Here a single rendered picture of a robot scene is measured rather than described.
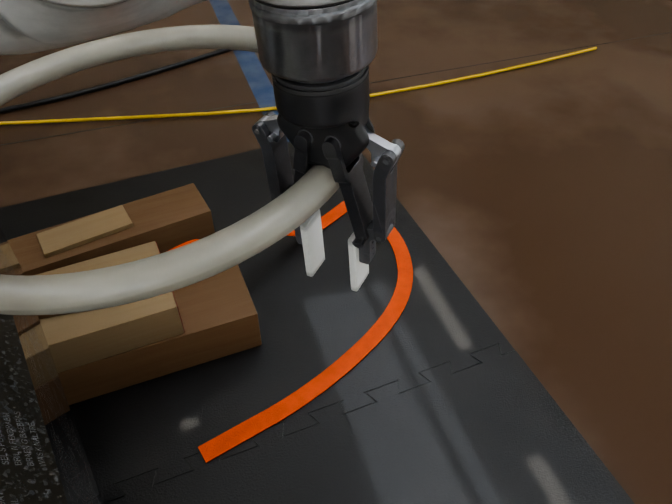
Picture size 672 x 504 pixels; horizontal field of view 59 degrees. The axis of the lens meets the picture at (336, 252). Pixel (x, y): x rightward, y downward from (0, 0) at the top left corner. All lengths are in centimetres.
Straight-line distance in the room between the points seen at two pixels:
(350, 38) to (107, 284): 24
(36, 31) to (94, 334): 113
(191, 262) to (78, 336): 99
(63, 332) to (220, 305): 36
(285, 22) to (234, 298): 118
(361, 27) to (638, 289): 161
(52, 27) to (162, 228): 150
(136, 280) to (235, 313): 106
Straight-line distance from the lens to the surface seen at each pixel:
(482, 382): 156
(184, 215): 183
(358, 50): 43
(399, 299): 169
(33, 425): 81
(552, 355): 168
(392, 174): 50
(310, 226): 57
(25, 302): 49
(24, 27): 34
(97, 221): 187
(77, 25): 34
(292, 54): 42
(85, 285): 47
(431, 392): 152
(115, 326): 142
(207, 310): 152
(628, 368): 173
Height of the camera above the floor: 128
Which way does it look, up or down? 44 degrees down
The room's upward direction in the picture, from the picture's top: straight up
